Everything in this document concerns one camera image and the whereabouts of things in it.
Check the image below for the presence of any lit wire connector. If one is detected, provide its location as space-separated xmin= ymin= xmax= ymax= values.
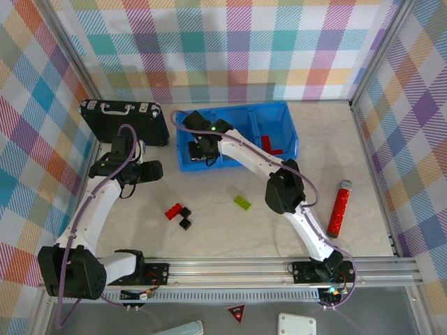
xmin=319 ymin=286 xmax=349 ymax=304

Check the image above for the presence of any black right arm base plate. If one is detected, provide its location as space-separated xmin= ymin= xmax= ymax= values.
xmin=291 ymin=260 xmax=357 ymax=284

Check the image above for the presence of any black briefcase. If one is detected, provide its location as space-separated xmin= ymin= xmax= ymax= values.
xmin=79 ymin=98 xmax=171 ymax=147

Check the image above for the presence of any aluminium frame post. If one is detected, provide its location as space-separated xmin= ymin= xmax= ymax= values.
xmin=34 ymin=0 xmax=104 ymax=144
xmin=349 ymin=0 xmax=416 ymax=105

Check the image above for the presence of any yellow white wire connector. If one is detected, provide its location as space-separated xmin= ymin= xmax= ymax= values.
xmin=120 ymin=289 xmax=156 ymax=302

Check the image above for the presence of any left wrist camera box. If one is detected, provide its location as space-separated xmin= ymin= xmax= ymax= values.
xmin=134 ymin=139 xmax=147 ymax=164

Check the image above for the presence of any light blue object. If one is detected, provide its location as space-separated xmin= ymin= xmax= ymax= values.
xmin=149 ymin=320 xmax=204 ymax=335

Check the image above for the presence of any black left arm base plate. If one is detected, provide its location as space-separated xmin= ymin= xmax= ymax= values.
xmin=105 ymin=262 xmax=171 ymax=287

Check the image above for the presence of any aluminium side rail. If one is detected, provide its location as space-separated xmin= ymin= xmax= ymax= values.
xmin=62 ymin=142 xmax=103 ymax=261
xmin=349 ymin=99 xmax=402 ymax=258

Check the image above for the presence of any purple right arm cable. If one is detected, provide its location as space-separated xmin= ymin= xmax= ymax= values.
xmin=170 ymin=110 xmax=358 ymax=311

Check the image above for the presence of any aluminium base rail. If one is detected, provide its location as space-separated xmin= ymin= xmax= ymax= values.
xmin=38 ymin=256 xmax=424 ymax=291

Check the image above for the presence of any white square plate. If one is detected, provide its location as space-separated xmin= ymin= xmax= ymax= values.
xmin=277 ymin=313 xmax=317 ymax=335

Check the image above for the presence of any slotted grey cable duct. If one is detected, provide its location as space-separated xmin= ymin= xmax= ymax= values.
xmin=55 ymin=292 xmax=321 ymax=303

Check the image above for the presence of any blue three-compartment bin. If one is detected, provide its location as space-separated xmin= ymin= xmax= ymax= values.
xmin=173 ymin=101 xmax=300 ymax=172

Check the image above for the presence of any red glitter toy microphone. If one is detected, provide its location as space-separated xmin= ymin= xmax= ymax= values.
xmin=326 ymin=179 xmax=353 ymax=239

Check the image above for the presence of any red triangle button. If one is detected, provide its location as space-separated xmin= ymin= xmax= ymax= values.
xmin=225 ymin=304 xmax=247 ymax=325

